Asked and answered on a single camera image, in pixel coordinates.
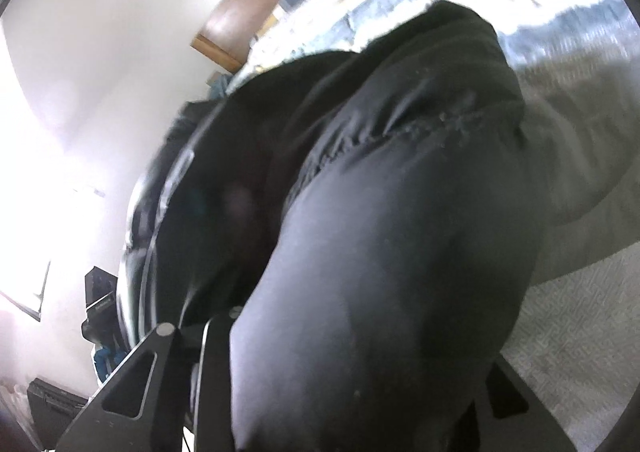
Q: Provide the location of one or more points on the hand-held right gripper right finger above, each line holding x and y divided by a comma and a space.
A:
520, 422

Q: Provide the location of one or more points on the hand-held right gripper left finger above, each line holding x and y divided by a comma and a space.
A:
150, 397

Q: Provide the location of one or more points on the black puffer jacket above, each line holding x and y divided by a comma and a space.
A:
375, 232

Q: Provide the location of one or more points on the person's left hand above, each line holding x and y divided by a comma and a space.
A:
106, 364

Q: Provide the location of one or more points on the window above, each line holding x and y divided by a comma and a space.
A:
30, 292

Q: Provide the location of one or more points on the black box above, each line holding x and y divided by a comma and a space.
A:
52, 407

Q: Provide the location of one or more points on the blue-grey cloth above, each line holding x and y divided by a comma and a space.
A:
219, 86

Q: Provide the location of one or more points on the wooden headboard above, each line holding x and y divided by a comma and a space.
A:
240, 22

